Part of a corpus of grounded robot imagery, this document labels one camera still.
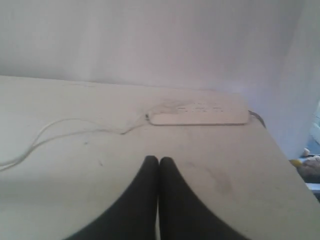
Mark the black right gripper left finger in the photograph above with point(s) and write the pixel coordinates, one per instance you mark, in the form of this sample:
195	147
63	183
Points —
133	215

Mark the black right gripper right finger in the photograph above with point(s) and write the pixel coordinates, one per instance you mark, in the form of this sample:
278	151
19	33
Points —
182	215

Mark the white power strip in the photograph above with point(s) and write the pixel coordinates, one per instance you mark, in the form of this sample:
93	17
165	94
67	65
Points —
200	113

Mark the plush toy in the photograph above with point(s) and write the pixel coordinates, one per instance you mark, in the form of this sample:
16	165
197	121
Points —
308	166

